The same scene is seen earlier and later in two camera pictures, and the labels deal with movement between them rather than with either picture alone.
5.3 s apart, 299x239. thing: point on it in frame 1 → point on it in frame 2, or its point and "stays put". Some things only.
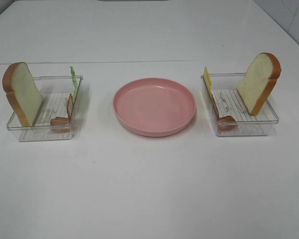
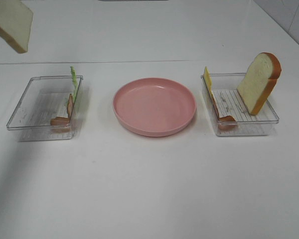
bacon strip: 61,124 stays put
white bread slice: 22,91 → 14,20
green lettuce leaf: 74,82 stays put
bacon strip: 226,123 stays put
